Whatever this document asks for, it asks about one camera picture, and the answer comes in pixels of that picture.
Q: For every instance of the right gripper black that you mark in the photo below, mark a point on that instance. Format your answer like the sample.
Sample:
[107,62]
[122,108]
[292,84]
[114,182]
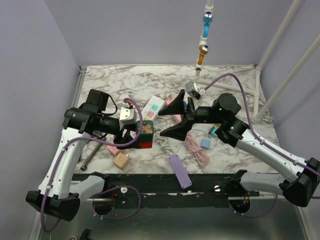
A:
[179,131]

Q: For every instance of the white PVC pipe frame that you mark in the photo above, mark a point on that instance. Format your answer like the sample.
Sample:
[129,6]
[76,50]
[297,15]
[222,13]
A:
[290,65]

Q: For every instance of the pink cube socket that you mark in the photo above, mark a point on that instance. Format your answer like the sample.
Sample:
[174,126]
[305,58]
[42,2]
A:
[113,150]

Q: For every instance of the white power strip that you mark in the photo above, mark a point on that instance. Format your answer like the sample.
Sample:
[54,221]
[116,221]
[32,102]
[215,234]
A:
[154,105]

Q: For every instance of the teal plug adapter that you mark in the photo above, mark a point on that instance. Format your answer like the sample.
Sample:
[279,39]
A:
[212,132]

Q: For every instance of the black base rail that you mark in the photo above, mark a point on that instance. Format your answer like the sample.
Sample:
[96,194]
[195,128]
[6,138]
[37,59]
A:
[163,191]

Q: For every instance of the pink power strip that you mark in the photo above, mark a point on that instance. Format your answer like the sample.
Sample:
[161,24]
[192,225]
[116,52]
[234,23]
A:
[176,117]

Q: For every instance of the light blue plug adapter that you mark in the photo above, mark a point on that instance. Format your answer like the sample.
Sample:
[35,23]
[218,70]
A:
[205,143]

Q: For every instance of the red cube socket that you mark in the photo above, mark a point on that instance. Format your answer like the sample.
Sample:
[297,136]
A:
[145,145]

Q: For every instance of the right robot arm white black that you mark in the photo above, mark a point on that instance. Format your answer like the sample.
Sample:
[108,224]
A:
[296,178]

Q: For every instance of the grey metal crank handle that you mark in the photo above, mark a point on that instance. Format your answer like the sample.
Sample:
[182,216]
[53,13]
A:
[90,157]

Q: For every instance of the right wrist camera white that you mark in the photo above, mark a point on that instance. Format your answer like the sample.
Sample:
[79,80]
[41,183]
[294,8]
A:
[194,90]

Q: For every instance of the dark green cube socket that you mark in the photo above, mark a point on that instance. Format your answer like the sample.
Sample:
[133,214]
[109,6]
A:
[147,131]

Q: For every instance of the blue orange pipe stand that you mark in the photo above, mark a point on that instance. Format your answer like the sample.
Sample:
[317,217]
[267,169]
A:
[207,18]

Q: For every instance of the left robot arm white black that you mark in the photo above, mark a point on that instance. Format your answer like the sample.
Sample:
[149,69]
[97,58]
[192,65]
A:
[55,196]

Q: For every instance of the beige cube socket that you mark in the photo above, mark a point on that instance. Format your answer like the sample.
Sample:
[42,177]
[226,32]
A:
[121,160]

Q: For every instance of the purple USB power strip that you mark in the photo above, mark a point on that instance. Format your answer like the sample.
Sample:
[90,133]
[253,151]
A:
[180,171]

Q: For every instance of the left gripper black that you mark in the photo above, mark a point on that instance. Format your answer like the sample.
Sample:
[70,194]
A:
[119,138]

